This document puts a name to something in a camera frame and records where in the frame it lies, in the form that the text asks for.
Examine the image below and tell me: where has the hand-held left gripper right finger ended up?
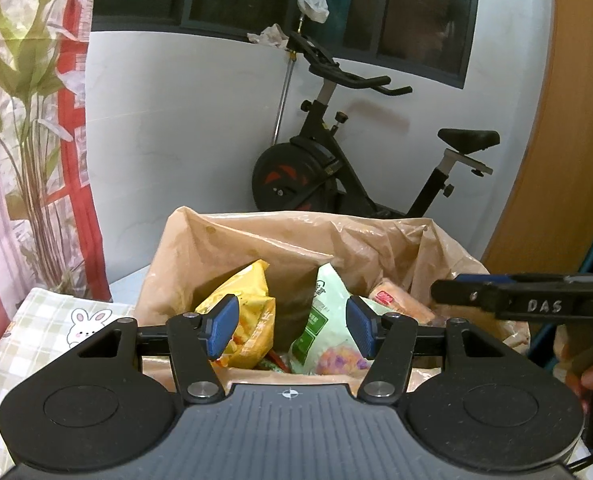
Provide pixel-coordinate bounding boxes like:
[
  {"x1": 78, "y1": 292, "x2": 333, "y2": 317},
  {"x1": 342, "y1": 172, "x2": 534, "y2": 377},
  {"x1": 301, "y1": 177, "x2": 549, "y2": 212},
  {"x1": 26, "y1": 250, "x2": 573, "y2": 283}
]
[{"x1": 345, "y1": 295, "x2": 507, "y2": 404}]

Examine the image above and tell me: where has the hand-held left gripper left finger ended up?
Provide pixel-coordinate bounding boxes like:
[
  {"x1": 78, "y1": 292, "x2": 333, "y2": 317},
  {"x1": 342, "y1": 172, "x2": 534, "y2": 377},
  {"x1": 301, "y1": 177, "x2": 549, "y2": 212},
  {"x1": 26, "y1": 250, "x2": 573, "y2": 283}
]
[{"x1": 76, "y1": 294, "x2": 240, "y2": 404}]

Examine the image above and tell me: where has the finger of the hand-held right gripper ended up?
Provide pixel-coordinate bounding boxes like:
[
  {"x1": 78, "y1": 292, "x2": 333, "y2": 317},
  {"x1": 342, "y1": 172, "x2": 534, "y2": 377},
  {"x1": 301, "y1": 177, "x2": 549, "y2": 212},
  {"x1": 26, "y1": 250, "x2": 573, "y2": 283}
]
[
  {"x1": 431, "y1": 280, "x2": 507, "y2": 318},
  {"x1": 454, "y1": 272, "x2": 567, "y2": 289}
]

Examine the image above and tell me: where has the large yellow snack bag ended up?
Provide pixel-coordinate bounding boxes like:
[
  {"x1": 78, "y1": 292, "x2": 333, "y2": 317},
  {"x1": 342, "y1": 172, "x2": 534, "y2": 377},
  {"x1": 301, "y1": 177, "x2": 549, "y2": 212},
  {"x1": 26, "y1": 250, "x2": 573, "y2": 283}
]
[{"x1": 194, "y1": 259, "x2": 277, "y2": 370}]

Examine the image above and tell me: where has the green white snack bag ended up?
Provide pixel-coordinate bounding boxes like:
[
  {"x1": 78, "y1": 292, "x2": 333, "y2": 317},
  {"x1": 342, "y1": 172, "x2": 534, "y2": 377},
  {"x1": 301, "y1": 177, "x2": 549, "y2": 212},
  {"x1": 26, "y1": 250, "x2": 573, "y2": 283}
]
[{"x1": 288, "y1": 263, "x2": 403, "y2": 377}]

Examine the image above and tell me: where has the beige packet with red label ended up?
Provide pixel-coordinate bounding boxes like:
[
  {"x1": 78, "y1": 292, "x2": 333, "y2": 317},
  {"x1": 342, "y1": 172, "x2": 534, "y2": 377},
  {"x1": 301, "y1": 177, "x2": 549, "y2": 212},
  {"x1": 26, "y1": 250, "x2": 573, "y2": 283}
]
[{"x1": 369, "y1": 277, "x2": 436, "y2": 325}]

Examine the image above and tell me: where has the brown cardboard box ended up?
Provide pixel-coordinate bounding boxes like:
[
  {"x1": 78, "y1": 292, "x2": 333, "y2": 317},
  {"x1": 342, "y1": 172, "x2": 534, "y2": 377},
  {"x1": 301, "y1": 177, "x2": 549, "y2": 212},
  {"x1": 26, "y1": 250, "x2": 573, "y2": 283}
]
[{"x1": 136, "y1": 205, "x2": 532, "y2": 396}]

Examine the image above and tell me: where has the wooden door panel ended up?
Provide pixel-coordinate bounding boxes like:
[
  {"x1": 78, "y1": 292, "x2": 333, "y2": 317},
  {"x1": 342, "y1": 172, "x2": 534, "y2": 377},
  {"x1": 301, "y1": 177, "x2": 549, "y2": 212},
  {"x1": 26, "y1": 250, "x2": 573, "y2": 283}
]
[{"x1": 481, "y1": 0, "x2": 593, "y2": 286}]

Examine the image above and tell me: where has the black exercise bike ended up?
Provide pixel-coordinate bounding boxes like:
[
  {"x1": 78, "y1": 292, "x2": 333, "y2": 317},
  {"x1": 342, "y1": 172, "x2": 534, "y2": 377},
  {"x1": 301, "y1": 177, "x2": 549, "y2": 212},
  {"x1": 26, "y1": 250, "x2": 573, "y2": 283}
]
[{"x1": 250, "y1": 30, "x2": 501, "y2": 221}]

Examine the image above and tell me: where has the checked cartoon tablecloth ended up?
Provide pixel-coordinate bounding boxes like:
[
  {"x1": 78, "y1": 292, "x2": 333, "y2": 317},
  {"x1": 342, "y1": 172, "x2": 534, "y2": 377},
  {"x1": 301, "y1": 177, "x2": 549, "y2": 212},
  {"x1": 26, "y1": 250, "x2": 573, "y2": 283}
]
[{"x1": 0, "y1": 287, "x2": 144, "y2": 480}]

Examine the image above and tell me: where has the crumpled white tissue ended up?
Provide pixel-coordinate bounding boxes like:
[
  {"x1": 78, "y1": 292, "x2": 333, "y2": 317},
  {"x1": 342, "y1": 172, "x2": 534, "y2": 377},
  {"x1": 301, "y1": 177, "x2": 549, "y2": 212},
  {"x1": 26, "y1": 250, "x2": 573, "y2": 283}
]
[{"x1": 246, "y1": 23, "x2": 290, "y2": 49}]

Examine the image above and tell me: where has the white plastic bag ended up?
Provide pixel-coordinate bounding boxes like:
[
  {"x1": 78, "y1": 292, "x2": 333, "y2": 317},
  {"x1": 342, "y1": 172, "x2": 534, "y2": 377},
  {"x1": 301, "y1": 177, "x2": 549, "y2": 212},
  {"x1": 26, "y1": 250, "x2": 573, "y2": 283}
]
[{"x1": 296, "y1": 0, "x2": 331, "y2": 24}]

